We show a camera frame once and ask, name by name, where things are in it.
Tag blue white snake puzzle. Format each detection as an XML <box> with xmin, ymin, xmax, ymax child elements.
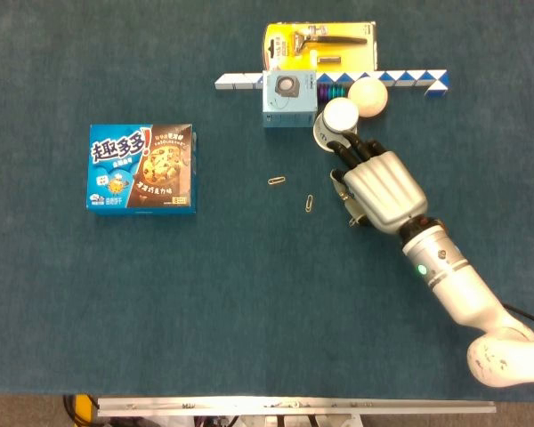
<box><xmin>214</xmin><ymin>68</ymin><xmax>450</xmax><ymax>98</ymax></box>

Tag small metal chain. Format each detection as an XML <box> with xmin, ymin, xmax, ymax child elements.
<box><xmin>337</xmin><ymin>186</ymin><xmax>358</xmax><ymax>215</ymax></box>

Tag cream white ball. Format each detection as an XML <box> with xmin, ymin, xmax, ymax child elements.
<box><xmin>347</xmin><ymin>77</ymin><xmax>389</xmax><ymax>118</ymax></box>

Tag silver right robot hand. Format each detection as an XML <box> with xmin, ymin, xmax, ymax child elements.
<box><xmin>327</xmin><ymin>132</ymin><xmax>429</xmax><ymax>236</ymax></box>

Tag white paper cup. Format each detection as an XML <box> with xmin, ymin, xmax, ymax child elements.
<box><xmin>311</xmin><ymin>97</ymin><xmax>360</xmax><ymax>154</ymax></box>

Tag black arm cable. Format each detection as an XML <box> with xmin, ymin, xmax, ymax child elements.
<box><xmin>501</xmin><ymin>302</ymin><xmax>534</xmax><ymax>330</ymax></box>

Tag purple green ring stack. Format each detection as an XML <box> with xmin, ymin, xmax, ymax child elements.
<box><xmin>316</xmin><ymin>82</ymin><xmax>350</xmax><ymax>106</ymax></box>

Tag aluminium rail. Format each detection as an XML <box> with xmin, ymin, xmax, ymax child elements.
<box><xmin>96</xmin><ymin>397</ymin><xmax>498</xmax><ymax>418</ymax></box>

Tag light blue speaker box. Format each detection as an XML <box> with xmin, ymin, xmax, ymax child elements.
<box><xmin>261</xmin><ymin>68</ymin><xmax>319</xmax><ymax>129</ymax></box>

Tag blue chocolate chip cookie box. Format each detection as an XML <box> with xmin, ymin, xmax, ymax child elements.
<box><xmin>85</xmin><ymin>123</ymin><xmax>198</xmax><ymax>216</ymax></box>

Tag yellow razor blister pack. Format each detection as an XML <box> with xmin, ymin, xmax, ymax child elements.
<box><xmin>262</xmin><ymin>20</ymin><xmax>378</xmax><ymax>73</ymax></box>

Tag yellow cable part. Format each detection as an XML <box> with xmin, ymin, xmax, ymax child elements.
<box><xmin>73</xmin><ymin>393</ymin><xmax>98</xmax><ymax>419</ymax></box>

